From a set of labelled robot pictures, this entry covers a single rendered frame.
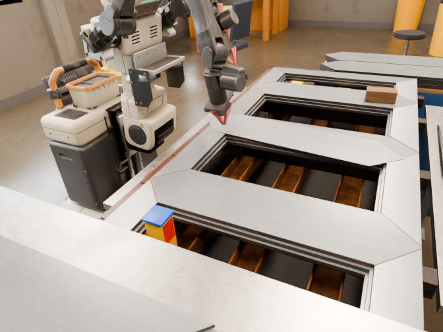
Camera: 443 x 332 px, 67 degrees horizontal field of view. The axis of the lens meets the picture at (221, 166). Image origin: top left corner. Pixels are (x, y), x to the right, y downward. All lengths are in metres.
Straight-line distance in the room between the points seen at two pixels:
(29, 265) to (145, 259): 0.16
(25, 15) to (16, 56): 0.49
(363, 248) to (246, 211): 0.29
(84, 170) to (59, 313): 1.33
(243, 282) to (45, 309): 0.25
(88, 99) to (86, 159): 0.29
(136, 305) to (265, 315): 0.16
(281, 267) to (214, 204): 0.36
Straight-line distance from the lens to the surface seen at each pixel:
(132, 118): 1.59
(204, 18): 1.02
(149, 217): 0.84
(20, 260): 0.56
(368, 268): 0.81
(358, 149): 1.20
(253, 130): 1.28
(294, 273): 1.14
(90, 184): 1.79
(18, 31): 4.80
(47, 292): 0.50
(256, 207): 0.90
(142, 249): 0.54
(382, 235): 0.88
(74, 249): 0.58
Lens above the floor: 1.42
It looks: 33 degrees down
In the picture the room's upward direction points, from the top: 3 degrees counter-clockwise
